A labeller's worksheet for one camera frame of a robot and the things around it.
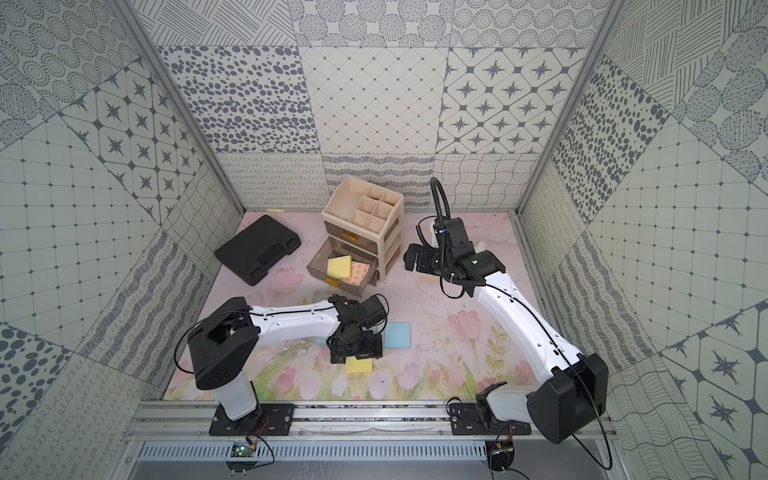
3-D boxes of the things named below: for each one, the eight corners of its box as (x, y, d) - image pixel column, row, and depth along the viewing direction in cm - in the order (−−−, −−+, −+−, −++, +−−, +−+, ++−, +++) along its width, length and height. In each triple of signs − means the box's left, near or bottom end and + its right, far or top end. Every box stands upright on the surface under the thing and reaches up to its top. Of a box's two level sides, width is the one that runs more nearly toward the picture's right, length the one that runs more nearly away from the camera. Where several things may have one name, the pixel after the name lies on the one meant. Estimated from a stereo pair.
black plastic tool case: (220, 262, 107) (211, 251, 102) (270, 224, 119) (265, 213, 115) (253, 288, 100) (246, 278, 95) (303, 245, 112) (299, 234, 108)
